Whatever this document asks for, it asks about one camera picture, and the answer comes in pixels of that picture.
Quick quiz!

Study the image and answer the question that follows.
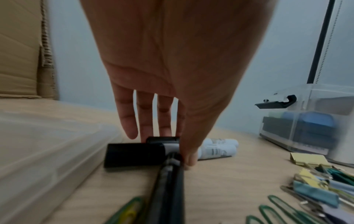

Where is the blue board eraser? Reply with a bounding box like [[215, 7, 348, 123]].
[[261, 117, 339, 152]]

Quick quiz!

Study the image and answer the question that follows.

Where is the pile of colourful paper clips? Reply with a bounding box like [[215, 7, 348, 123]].
[[105, 165, 354, 224]]

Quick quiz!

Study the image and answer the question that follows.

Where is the clear plastic storage box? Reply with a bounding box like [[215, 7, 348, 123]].
[[254, 83, 354, 168]]

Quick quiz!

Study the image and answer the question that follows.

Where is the wooden table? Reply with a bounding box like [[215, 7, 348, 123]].
[[0, 97, 354, 224]]

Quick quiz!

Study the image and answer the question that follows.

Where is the clear lid with black handle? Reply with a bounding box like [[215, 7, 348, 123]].
[[0, 110, 121, 224]]

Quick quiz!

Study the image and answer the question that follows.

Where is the person's left hand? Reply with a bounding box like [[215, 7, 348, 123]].
[[79, 0, 279, 166]]

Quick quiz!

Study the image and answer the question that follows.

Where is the black perforated wall strip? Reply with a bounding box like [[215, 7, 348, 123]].
[[306, 0, 337, 85]]

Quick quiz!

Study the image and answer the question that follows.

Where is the brown cardboard panel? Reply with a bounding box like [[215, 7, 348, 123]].
[[0, 0, 59, 101]]

